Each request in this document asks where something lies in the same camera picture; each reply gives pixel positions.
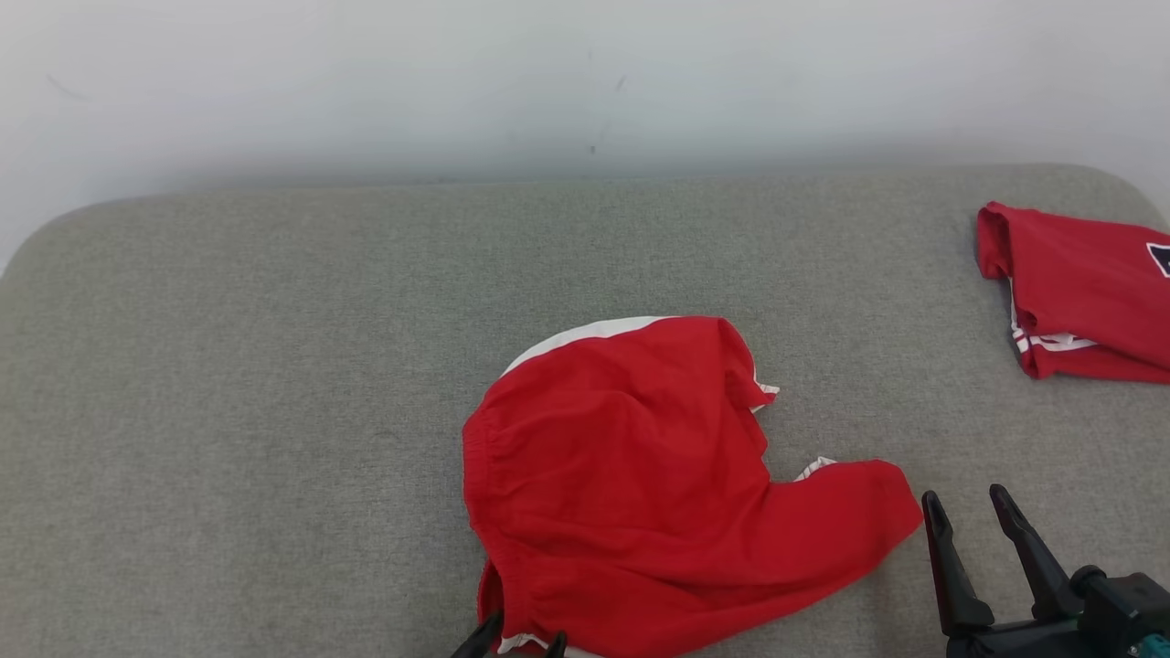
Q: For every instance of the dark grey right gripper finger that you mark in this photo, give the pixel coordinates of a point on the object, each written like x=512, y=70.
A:
x=951, y=576
x=1037, y=567

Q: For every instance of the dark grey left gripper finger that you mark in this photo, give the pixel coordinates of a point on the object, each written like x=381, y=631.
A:
x=484, y=640
x=557, y=646

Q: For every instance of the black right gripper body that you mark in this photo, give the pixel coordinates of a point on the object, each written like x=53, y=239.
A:
x=1015, y=642

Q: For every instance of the red shorts with white stripe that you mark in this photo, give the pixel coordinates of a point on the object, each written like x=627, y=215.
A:
x=631, y=493

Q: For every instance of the red shirt with striped cuffs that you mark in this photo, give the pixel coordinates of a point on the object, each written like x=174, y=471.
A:
x=1088, y=292

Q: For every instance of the grey fabric sofa cushion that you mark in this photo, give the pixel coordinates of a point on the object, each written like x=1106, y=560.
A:
x=274, y=411

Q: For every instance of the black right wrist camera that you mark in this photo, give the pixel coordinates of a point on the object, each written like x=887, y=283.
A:
x=1124, y=612

